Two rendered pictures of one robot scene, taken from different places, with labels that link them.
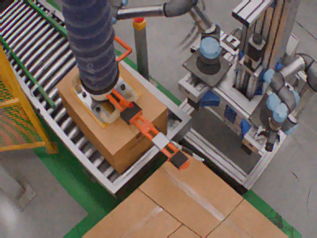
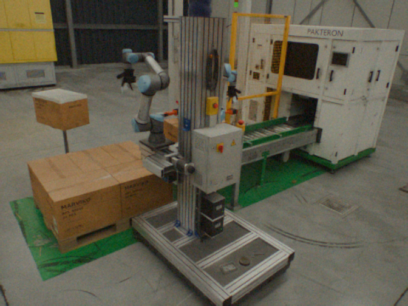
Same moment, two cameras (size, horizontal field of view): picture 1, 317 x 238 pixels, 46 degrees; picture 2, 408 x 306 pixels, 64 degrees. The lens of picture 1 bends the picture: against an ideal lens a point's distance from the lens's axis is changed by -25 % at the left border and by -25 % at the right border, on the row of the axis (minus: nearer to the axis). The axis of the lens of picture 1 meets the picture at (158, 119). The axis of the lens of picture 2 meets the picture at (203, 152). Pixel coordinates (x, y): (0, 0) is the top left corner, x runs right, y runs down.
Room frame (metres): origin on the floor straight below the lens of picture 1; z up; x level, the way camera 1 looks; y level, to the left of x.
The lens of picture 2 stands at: (1.54, -3.21, 2.02)
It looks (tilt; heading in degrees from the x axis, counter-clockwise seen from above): 22 degrees down; 95
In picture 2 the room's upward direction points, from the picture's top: 2 degrees clockwise
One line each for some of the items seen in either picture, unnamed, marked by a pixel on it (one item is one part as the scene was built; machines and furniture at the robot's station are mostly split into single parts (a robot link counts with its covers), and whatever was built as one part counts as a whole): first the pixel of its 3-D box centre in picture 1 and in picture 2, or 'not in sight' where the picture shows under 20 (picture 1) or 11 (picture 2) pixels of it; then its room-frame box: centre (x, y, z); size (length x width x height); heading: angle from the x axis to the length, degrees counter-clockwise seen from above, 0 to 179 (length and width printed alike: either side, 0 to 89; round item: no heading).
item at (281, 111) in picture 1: (279, 114); (127, 56); (0.68, -0.53, 1.71); 0.09 x 0.08 x 0.11; 127
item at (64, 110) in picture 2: not in sight; (61, 108); (-0.73, 0.87, 0.82); 0.60 x 0.40 x 0.40; 152
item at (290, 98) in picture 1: (288, 99); (133, 57); (0.75, -0.60, 1.71); 0.11 x 0.11 x 0.08; 37
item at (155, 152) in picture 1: (150, 157); not in sight; (0.90, 0.06, 0.58); 0.70 x 0.03 x 0.06; 134
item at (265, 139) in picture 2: (50, 15); (277, 137); (2.19, 0.92, 0.60); 1.60 x 0.10 x 0.09; 44
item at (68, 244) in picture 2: not in sight; (103, 203); (0.21, -0.19, 0.07); 1.20 x 1.00 x 0.14; 44
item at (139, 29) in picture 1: (141, 55); (237, 167); (1.66, 0.09, 0.50); 0.07 x 0.07 x 1.00; 44
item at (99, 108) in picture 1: (91, 102); not in sight; (1.11, 0.37, 0.97); 0.34 x 0.10 x 0.05; 42
